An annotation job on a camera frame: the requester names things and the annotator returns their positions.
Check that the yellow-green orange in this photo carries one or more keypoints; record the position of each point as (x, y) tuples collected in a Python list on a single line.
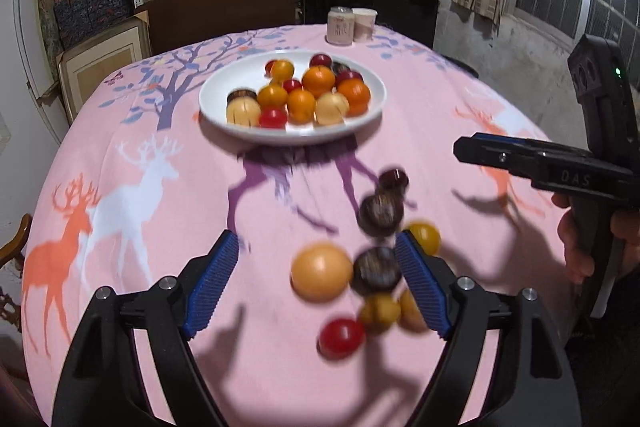
[(425, 238)]

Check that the black glossy panel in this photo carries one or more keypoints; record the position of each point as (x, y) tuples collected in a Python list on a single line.
[(370, 2)]

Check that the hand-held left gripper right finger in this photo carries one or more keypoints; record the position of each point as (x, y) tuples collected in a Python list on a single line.
[(422, 292)]

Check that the person's right hand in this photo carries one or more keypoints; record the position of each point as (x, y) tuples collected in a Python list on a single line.
[(575, 247)]

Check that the pink drink can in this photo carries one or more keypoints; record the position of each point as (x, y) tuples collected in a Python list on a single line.
[(340, 27)]

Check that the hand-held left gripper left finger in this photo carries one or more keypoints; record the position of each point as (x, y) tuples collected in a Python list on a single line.
[(212, 287)]

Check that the wooden chair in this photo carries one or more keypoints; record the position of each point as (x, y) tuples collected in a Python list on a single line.
[(15, 237)]

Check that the large dark purple passion fruit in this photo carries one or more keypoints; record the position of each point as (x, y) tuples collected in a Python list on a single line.
[(242, 96)]

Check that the brown wooden board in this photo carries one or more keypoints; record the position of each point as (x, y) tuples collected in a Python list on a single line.
[(220, 14)]

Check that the red plum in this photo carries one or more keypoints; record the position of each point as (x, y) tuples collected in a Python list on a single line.
[(350, 76), (320, 59)]

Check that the small dark purple passion fruit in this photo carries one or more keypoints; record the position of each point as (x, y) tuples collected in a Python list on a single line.
[(341, 67)]

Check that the pink deer print tablecloth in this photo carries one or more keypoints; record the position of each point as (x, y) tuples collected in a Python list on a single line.
[(200, 187)]

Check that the red cherry tomato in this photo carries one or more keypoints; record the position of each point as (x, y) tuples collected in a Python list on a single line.
[(292, 85), (272, 119), (269, 66), (341, 338)]

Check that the beige picture frame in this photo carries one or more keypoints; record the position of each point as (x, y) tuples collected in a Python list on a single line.
[(100, 67)]

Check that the stack of blue patterned boxes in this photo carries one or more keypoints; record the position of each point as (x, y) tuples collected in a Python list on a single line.
[(90, 7)]

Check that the white door panel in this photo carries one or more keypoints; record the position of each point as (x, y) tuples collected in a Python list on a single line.
[(30, 57)]

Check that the dark purple plum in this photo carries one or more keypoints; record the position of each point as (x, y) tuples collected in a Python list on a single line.
[(393, 180)]

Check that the white paper cup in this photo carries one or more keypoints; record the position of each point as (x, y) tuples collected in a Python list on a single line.
[(364, 26)]

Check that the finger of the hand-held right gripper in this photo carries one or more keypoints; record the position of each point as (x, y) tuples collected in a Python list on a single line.
[(495, 159), (500, 140)]

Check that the small yellow passion fruit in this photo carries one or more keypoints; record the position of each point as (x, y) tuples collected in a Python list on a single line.
[(380, 313)]

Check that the white oval plate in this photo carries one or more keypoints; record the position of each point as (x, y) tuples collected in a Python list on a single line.
[(220, 117)]

